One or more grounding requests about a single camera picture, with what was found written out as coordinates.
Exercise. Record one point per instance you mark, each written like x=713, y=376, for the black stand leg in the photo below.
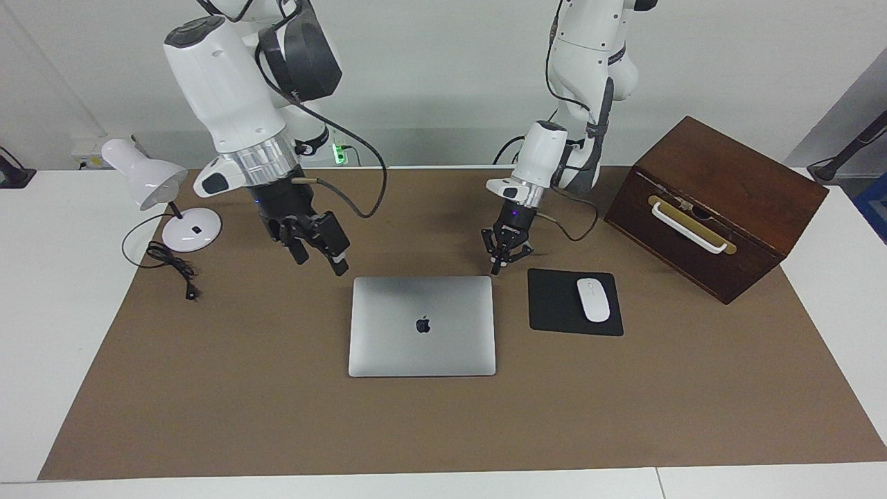
x=831, y=166

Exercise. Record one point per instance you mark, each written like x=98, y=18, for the blue object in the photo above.
x=874, y=208

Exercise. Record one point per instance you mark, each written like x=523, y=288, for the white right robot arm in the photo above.
x=222, y=90

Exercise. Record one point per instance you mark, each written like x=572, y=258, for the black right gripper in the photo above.
x=287, y=204

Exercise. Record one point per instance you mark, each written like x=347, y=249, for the white computer mouse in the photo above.
x=593, y=301

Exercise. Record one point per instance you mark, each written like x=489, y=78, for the dark brown wooden box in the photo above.
x=748, y=201

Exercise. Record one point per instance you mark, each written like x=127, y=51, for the black mouse pad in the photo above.
x=554, y=305

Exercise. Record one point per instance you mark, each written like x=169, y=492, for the black stand foot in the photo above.
x=14, y=177

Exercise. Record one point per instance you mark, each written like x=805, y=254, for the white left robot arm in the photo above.
x=589, y=41

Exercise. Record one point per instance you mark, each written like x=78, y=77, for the silver grey laptop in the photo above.
x=423, y=346

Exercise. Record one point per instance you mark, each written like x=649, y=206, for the white desk lamp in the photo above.
x=149, y=177

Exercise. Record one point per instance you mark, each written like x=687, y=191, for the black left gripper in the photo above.
x=516, y=220

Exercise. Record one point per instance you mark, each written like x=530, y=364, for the brown table mat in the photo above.
x=416, y=430

